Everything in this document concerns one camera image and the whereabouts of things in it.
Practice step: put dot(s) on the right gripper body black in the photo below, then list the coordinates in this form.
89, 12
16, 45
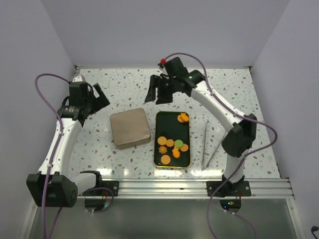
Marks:
168, 88

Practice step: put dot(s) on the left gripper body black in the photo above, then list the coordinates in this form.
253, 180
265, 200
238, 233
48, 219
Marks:
93, 104

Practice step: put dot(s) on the brown tin lid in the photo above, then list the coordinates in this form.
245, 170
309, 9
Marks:
130, 128

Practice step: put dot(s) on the metal tongs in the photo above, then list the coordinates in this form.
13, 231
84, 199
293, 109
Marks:
213, 137

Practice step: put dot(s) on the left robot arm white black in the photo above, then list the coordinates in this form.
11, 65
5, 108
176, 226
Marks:
50, 186

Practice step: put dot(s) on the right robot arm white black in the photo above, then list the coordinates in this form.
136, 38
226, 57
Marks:
240, 128

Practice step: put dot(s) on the orange round cookie top tray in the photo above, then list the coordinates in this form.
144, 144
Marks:
179, 119

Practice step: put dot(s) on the orange sandwich cookie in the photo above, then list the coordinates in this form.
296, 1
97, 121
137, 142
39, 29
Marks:
184, 117

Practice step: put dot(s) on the black green tray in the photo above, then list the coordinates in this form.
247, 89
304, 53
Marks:
168, 126

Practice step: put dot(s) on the orange round dotted cookie upper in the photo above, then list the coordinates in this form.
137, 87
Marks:
161, 141

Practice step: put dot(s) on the orange round dotted cookie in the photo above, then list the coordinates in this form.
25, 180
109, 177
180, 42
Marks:
165, 160
161, 141

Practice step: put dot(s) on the orange maple leaf cookie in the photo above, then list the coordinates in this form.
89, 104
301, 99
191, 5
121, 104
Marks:
170, 143

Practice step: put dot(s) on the green round cookie lower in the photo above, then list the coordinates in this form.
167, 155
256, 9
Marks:
178, 143

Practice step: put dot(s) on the orange flower swirl cookie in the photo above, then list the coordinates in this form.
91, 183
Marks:
162, 150

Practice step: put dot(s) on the orange plain round cookie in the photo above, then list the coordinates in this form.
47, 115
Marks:
184, 148

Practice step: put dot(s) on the orange fish cookie lower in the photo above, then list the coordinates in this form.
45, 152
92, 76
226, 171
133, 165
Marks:
176, 153

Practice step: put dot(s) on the orange round dotted cookie lower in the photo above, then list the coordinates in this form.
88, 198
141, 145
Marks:
165, 160

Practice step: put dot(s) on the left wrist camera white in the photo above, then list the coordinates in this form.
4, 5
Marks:
79, 78

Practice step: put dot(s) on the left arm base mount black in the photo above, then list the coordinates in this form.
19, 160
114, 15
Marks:
100, 199

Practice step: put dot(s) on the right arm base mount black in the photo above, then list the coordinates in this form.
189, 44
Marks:
230, 195

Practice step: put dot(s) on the aluminium front rail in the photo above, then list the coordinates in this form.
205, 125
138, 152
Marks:
198, 188

